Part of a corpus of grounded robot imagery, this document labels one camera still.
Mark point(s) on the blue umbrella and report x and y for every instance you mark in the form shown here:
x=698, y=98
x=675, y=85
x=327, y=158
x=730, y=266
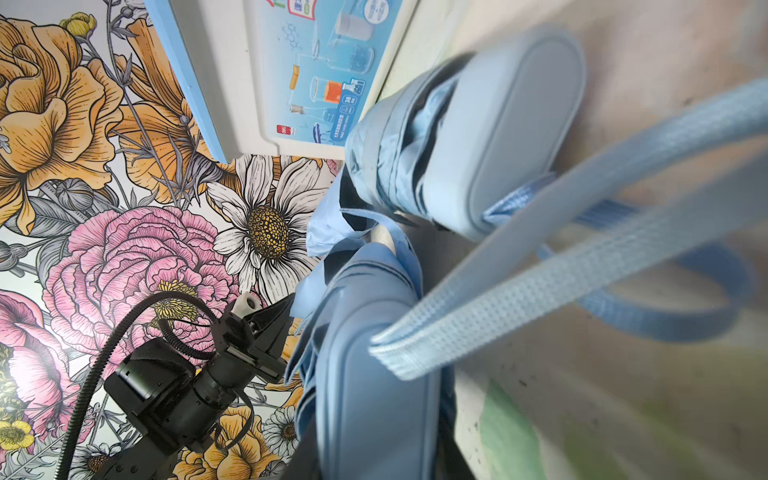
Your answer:
x=368, y=417
x=469, y=145

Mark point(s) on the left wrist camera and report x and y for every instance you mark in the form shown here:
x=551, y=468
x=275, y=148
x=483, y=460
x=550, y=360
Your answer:
x=246, y=304

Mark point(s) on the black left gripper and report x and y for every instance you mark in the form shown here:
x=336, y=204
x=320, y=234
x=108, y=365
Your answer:
x=251, y=347

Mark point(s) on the blue lidded plastic storage box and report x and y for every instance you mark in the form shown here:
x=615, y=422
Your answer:
x=280, y=77

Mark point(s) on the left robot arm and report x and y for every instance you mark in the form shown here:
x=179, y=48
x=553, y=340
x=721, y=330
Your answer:
x=175, y=395

